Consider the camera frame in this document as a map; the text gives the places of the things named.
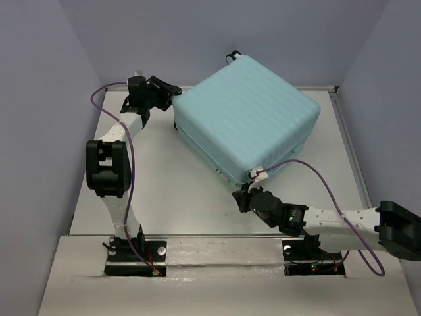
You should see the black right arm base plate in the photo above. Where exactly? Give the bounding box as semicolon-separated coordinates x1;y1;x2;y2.
282;239;346;277

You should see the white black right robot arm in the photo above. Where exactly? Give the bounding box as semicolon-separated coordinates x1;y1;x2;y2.
232;184;420;261

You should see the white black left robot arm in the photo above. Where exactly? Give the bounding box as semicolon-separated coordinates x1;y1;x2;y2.
85;75;182;266

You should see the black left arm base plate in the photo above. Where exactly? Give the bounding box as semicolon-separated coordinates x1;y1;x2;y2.
102;238;167;278

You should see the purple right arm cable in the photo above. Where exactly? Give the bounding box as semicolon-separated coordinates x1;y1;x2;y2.
262;159;385;278

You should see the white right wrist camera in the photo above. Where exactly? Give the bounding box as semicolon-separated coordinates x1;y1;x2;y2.
248;166;268;193

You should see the light blue hard-shell suitcase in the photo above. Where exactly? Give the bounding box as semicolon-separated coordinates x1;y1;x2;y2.
172;51;321;186

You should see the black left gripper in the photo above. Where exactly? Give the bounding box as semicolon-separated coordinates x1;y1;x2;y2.
143;75;180;111

